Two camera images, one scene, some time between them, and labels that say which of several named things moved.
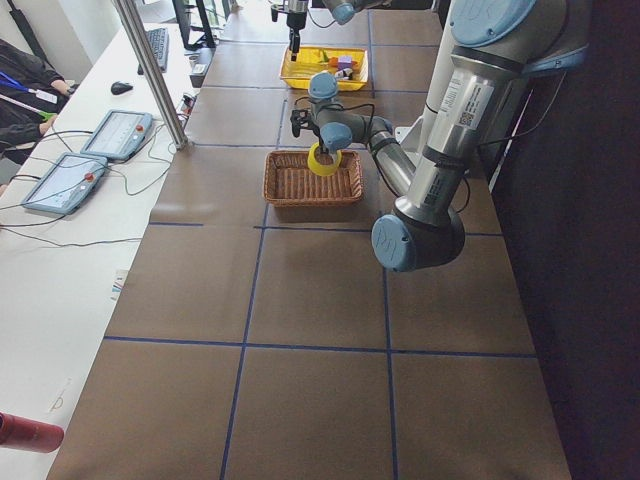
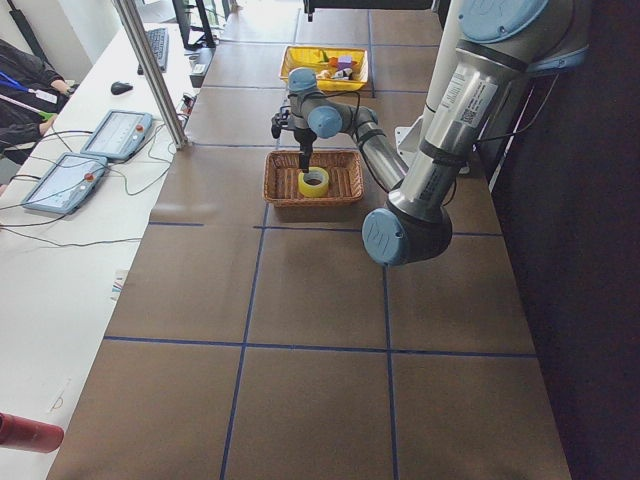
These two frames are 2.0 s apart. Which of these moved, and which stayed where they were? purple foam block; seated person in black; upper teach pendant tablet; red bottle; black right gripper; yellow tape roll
Moved: yellow tape roll; black right gripper
Stayed: seated person in black; upper teach pendant tablet; red bottle; purple foam block
